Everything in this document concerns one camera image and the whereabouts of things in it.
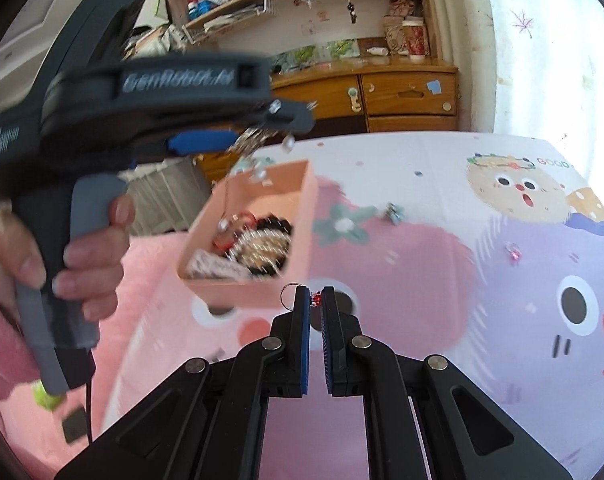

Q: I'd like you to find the person's left hand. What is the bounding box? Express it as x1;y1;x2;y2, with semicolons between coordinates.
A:
0;195;136;322

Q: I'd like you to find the patterned paper cup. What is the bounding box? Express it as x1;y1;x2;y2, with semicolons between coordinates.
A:
401;19;429;62

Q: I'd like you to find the black bead bracelet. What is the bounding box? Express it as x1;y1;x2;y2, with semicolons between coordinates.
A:
254;215;293;277

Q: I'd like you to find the crystal leaf necklace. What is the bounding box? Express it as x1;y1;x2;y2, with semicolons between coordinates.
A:
217;127;299;235

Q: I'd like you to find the black square object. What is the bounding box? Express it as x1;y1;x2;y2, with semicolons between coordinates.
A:
62;406;88;444

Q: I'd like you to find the green round object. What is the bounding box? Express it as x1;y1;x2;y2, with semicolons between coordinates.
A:
32;380;66;411

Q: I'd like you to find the white pearl bracelet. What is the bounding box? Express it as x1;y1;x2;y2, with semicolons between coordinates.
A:
237;230;289;267

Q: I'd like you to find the wooden desk with drawers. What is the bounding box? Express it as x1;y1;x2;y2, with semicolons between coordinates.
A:
197;61;461;187

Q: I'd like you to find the white wire rack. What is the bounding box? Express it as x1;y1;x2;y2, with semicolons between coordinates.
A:
182;0;276;42

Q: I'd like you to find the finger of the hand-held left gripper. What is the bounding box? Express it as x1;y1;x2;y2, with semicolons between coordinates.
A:
167;129;239;156
251;101;317;134

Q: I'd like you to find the white lace furniture cover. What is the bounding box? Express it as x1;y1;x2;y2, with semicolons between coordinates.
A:
119;157;215;239

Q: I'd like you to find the wooden shelf hutch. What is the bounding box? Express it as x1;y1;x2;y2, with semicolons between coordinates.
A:
159;0;447;68

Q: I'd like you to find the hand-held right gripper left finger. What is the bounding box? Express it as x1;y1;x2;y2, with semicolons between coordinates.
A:
54;284;313;480

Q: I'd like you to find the white strap watch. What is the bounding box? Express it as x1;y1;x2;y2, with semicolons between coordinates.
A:
184;250;253;281

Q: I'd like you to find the cartoon printed tablecloth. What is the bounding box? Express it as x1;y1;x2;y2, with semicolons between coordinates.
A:
89;130;604;480

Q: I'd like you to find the white floral curtain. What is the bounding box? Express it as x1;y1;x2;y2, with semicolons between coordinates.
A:
481;0;604;186

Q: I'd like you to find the pink plastic box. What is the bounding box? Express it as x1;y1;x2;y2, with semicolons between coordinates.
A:
176;158;319;311

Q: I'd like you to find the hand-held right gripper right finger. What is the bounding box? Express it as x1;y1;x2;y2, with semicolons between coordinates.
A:
322;285;574;480

